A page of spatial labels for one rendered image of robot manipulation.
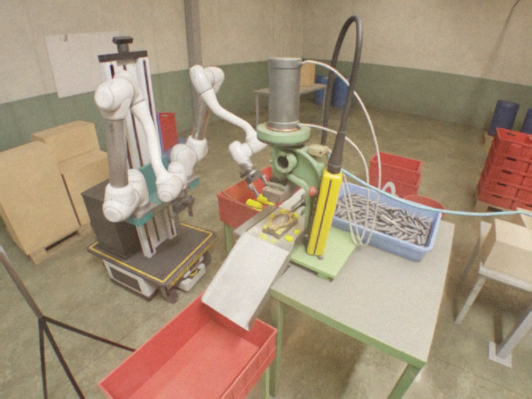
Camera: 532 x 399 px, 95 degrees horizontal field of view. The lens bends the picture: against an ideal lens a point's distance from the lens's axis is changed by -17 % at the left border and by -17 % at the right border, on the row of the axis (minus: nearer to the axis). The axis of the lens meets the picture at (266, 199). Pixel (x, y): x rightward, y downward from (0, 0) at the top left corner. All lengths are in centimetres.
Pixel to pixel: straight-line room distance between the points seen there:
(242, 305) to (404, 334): 62
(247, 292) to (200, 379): 45
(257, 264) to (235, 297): 16
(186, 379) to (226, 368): 18
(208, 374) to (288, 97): 119
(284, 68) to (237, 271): 83
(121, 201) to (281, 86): 103
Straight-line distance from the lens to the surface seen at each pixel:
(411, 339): 111
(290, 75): 108
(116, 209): 165
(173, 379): 145
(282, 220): 139
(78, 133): 363
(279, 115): 110
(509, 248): 220
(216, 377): 141
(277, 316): 127
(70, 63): 531
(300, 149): 113
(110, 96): 143
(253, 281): 124
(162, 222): 245
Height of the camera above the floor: 180
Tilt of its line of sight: 30 degrees down
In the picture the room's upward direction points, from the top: straight up
